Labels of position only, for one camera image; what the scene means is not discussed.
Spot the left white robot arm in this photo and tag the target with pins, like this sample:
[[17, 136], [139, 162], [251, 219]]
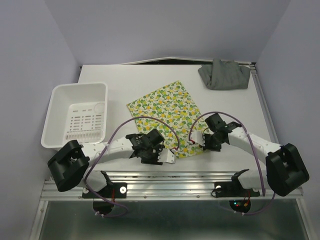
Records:
[[73, 165]]

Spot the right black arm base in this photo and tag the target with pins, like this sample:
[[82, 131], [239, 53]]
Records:
[[241, 202]]

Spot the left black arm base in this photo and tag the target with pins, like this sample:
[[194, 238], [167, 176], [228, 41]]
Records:
[[104, 194]]

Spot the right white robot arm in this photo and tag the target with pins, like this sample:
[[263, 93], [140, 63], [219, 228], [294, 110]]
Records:
[[279, 168]]

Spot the grey pleated skirt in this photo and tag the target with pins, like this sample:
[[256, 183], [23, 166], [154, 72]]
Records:
[[224, 75]]

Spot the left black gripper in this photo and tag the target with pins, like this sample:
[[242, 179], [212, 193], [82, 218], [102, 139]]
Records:
[[153, 161]]

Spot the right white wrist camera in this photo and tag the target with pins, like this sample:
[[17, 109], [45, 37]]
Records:
[[196, 137]]

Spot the yellow floral skirt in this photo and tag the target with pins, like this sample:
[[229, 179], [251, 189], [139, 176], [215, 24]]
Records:
[[173, 105]]

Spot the white plastic bin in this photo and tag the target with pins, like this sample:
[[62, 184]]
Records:
[[76, 111]]

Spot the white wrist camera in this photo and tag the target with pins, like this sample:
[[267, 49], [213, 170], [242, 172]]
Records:
[[168, 156], [196, 137]]

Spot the aluminium mounting rail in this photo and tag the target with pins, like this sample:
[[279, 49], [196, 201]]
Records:
[[151, 186]]

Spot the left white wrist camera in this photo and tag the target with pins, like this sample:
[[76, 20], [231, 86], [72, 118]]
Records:
[[168, 156]]

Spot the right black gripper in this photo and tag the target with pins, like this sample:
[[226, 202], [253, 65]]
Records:
[[206, 147]]

